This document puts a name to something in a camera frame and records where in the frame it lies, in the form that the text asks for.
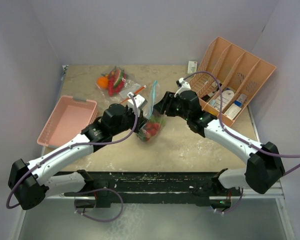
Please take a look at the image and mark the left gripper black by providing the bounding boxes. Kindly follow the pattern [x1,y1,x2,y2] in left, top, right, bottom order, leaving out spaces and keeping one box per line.
[111,105,148,137]

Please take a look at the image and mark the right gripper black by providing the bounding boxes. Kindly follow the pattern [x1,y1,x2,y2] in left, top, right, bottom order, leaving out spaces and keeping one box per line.
[153,91,191,121]

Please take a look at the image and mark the zip bag with fake fruit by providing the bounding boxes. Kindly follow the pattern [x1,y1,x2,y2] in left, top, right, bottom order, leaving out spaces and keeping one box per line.
[136,80,166,143]

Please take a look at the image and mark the pink plastic basket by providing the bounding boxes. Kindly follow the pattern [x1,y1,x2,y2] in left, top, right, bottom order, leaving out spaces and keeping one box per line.
[37,95,98,148]

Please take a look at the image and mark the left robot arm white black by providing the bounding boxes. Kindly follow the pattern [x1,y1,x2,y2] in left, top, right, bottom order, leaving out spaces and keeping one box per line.
[5,104,147,210]

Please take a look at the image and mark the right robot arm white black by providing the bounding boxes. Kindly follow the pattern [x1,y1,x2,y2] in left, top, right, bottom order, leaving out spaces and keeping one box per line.
[154,90,285,196]

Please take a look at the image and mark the zip bag with orange watermelon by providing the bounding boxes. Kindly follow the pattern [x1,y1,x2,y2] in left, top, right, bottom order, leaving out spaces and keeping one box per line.
[95,66,147,104]

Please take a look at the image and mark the small white green box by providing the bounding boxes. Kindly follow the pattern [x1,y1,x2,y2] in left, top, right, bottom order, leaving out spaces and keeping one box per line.
[187,60,198,75]

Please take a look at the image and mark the white medicine box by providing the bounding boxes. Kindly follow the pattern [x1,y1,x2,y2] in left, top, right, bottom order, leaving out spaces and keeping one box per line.
[224,103,242,120]

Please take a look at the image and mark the orange desk organizer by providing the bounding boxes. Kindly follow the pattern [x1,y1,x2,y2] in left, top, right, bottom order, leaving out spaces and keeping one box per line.
[187,37,276,127]

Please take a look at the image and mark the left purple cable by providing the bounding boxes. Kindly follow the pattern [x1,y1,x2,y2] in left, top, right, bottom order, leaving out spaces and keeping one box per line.
[5,94,140,210]

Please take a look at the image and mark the purple cable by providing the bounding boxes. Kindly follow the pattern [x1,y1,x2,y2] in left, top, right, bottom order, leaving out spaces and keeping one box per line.
[5,94,140,210]
[183,71,300,176]

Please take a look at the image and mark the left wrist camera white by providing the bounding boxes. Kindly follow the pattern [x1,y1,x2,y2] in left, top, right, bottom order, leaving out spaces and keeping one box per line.
[127,92,148,116]

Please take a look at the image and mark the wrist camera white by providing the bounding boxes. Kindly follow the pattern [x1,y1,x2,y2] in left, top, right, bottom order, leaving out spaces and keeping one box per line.
[174,77,191,98]
[127,92,148,116]

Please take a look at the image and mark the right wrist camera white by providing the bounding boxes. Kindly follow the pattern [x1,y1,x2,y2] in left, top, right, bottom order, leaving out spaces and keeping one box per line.
[174,77,191,98]

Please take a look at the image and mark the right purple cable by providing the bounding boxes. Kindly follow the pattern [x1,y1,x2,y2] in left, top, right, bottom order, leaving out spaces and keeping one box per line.
[183,71,300,176]

